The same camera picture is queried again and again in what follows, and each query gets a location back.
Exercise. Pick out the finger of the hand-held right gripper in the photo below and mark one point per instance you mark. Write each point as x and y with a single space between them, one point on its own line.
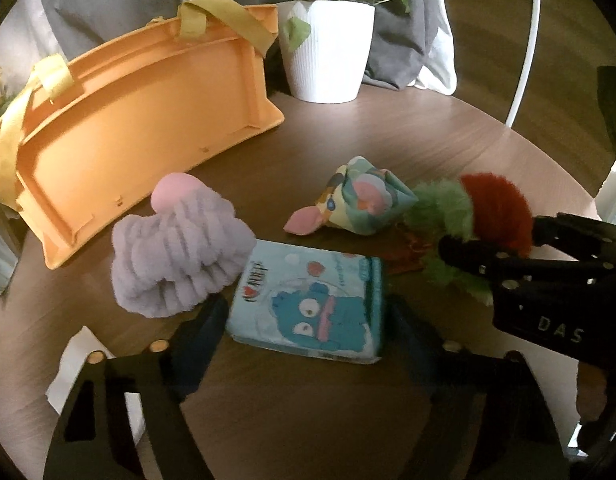
467 255
577 237

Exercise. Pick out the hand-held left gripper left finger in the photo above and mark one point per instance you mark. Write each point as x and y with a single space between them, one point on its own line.
207 332

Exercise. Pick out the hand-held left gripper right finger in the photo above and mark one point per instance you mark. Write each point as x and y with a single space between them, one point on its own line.
405 332

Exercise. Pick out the green and red fluffy toy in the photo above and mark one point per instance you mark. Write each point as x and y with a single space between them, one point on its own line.
447 210

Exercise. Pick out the blue cartoon tissue packet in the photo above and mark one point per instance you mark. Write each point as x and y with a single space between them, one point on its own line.
308 305

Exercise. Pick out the lilac plush headband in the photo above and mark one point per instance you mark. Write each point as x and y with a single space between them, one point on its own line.
178 255

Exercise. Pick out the patchwork fabric pouch toy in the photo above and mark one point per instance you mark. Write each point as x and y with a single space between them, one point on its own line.
368 200

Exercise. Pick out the white paper sheet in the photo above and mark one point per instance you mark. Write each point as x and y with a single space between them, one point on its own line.
75 352

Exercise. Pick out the white cloth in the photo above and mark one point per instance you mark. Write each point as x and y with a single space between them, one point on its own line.
25 45
441 55

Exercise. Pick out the white hoop stand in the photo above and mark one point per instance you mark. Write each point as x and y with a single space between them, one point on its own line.
530 35

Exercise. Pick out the green plant in white pot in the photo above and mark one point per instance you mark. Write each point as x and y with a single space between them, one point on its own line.
328 55

